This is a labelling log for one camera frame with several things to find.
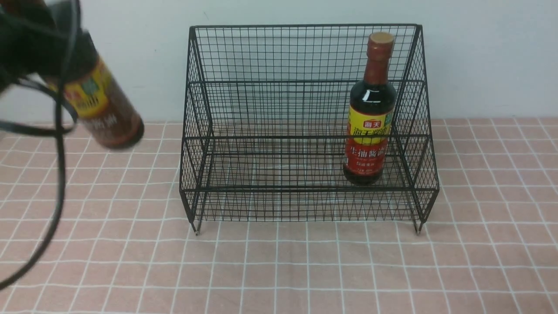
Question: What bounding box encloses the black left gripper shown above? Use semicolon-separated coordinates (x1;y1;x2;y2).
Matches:
0;0;99;91

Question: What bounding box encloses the dark soy sauce bottle brown label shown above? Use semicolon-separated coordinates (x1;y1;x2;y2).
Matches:
65;31;145;150

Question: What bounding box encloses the black cable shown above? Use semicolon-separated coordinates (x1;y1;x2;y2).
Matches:
0;0;83;290

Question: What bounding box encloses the pink checkered tablecloth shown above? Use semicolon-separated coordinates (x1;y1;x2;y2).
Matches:
1;118;557;314

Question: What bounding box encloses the black wire mesh rack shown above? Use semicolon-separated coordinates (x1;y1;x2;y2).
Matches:
179;24;440;235

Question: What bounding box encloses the light soy sauce bottle red label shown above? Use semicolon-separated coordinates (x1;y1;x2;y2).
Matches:
343;32;396;186

